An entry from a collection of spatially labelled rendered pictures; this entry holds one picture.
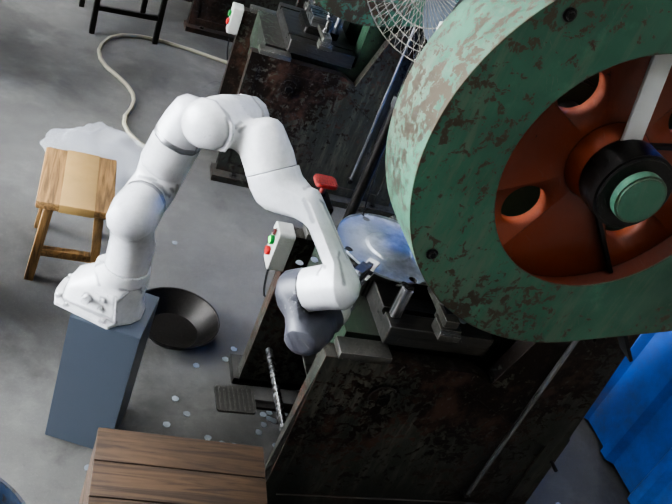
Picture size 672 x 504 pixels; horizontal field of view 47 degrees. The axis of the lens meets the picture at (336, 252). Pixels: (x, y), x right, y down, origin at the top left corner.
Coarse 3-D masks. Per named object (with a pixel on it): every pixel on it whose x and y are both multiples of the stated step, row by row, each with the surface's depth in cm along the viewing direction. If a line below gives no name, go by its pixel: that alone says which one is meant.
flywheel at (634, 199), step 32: (640, 64) 136; (608, 96) 138; (640, 96) 133; (544, 128) 140; (576, 128) 141; (608, 128) 142; (640, 128) 138; (512, 160) 143; (544, 160) 144; (576, 160) 143; (608, 160) 137; (640, 160) 134; (544, 192) 150; (576, 192) 147; (608, 192) 137; (640, 192) 136; (512, 224) 153; (544, 224) 154; (576, 224) 156; (608, 224) 143; (640, 224) 161; (512, 256) 158; (544, 256) 160; (576, 256) 162; (640, 256) 165
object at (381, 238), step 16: (352, 224) 206; (368, 224) 209; (384, 224) 212; (352, 240) 199; (368, 240) 201; (384, 240) 204; (400, 240) 207; (352, 256) 192; (368, 256) 196; (384, 256) 198; (400, 256) 200; (384, 272) 193; (400, 272) 195; (416, 272) 198
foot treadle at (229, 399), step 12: (216, 396) 225; (228, 396) 227; (240, 396) 228; (252, 396) 230; (216, 408) 222; (228, 408) 223; (240, 408) 224; (252, 408) 226; (264, 408) 230; (288, 408) 233
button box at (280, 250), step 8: (280, 224) 223; (288, 224) 224; (280, 232) 219; (288, 232) 221; (280, 240) 220; (288, 240) 220; (272, 248) 223; (280, 248) 222; (288, 248) 222; (264, 256) 230; (272, 256) 223; (280, 256) 223; (288, 256) 224; (272, 264) 225; (280, 264) 225; (264, 280) 237; (264, 288) 239; (264, 296) 241
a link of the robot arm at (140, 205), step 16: (128, 192) 173; (144, 192) 174; (160, 192) 178; (112, 208) 170; (128, 208) 169; (144, 208) 171; (160, 208) 177; (112, 224) 170; (128, 224) 169; (144, 224) 171; (112, 240) 182; (128, 240) 173; (144, 240) 178; (112, 256) 184; (128, 256) 182; (144, 256) 184; (128, 272) 186; (144, 272) 189
